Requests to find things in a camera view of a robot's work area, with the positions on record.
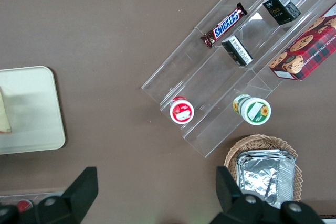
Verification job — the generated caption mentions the clear acrylic stepped stand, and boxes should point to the clear acrylic stepped stand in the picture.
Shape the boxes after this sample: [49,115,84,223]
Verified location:
[141,0,336,159]

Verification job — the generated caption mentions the red cola bottle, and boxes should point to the red cola bottle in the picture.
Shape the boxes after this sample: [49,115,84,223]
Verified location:
[16,199,34,214]

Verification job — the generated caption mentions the small black carton box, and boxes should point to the small black carton box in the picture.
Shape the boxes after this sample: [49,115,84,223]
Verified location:
[220,35,254,67]
[262,0,302,26]

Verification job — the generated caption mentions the green lid white cup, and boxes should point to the green lid white cup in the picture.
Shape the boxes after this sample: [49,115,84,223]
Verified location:
[232,93,272,126]

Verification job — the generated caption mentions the clear acrylic bottle rack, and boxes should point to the clear acrylic bottle rack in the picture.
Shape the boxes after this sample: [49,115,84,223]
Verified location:
[0,187,68,224]

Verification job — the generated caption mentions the red plaid cookie box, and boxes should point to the red plaid cookie box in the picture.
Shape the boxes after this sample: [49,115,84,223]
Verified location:
[268,3,336,81]

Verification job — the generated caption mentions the triangular sandwich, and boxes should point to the triangular sandwich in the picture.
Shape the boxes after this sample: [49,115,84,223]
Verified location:
[0,86,13,134]

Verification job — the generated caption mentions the red lid white cup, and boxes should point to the red lid white cup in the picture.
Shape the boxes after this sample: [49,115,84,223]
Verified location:
[169,95,195,125]

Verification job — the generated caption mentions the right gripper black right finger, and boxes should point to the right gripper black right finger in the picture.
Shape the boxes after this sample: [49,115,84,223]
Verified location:
[209,166,325,224]

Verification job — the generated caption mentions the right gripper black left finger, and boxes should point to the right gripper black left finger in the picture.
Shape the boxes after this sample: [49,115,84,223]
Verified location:
[0,166,99,224]

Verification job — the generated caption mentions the beige plastic serving tray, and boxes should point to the beige plastic serving tray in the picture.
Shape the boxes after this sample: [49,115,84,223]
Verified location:
[0,65,67,155]

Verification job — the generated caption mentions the Snickers chocolate bar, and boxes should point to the Snickers chocolate bar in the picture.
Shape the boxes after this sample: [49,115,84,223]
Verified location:
[199,2,248,50]

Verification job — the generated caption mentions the light wicker basket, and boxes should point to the light wicker basket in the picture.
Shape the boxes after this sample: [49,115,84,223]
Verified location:
[223,134,303,202]

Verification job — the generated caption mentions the stack of foil trays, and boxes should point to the stack of foil trays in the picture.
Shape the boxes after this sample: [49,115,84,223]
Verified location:
[235,148,298,209]

